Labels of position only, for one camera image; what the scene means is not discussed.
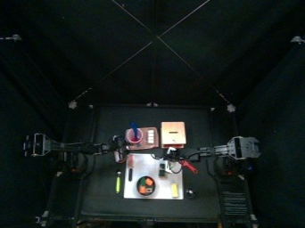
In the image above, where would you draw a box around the yellow egg sushi piece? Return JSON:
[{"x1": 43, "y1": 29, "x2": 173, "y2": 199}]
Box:
[{"x1": 170, "y1": 183, "x2": 180, "y2": 199}]

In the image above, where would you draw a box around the clear pink plastic cup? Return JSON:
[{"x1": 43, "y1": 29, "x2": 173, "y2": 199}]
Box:
[{"x1": 126, "y1": 127, "x2": 145, "y2": 144}]

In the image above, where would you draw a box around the reddish brown toy food piece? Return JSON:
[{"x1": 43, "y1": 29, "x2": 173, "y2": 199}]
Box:
[{"x1": 126, "y1": 154, "x2": 137, "y2": 168}]

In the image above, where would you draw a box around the red toy knife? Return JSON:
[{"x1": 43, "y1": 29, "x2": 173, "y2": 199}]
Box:
[{"x1": 180, "y1": 159, "x2": 200, "y2": 175}]

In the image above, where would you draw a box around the blue plastic spoon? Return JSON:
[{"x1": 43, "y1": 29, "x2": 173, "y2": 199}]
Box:
[{"x1": 130, "y1": 121, "x2": 141, "y2": 141}]

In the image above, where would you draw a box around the white cutting board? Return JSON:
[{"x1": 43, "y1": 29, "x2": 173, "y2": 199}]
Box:
[{"x1": 124, "y1": 152, "x2": 185, "y2": 200}]

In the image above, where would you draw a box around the wooden box with slot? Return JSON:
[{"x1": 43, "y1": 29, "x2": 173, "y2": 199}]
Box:
[{"x1": 160, "y1": 121, "x2": 188, "y2": 150}]

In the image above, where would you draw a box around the yellow green marker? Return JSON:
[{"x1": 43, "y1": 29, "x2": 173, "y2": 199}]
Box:
[{"x1": 114, "y1": 168, "x2": 124, "y2": 194}]

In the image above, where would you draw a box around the metal bowl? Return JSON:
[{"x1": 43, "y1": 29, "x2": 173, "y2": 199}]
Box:
[{"x1": 137, "y1": 175, "x2": 158, "y2": 197}]

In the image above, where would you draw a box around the white printed label sticker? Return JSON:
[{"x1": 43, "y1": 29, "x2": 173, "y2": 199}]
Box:
[{"x1": 223, "y1": 191, "x2": 245, "y2": 217}]

